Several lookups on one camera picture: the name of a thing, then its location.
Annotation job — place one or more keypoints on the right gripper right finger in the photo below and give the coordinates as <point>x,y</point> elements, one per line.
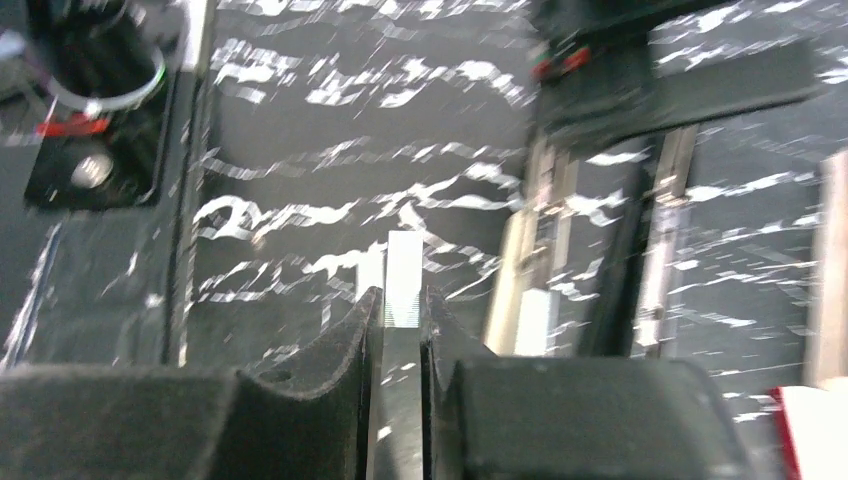
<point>506,417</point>

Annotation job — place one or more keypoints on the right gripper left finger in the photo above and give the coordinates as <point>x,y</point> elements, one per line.
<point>307,418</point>

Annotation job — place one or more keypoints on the black stapler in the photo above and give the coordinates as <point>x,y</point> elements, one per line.
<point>629,315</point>

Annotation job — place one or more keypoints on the staple strip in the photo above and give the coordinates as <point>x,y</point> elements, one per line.
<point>403,279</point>

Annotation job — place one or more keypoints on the red white staple box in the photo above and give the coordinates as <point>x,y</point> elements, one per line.
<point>812,426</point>

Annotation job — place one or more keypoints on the beige stapler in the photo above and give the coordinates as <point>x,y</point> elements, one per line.
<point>523,309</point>

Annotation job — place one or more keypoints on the dark paperback book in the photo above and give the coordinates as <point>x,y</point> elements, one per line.
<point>825,361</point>

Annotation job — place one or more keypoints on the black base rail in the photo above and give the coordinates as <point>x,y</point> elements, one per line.
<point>105,113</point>

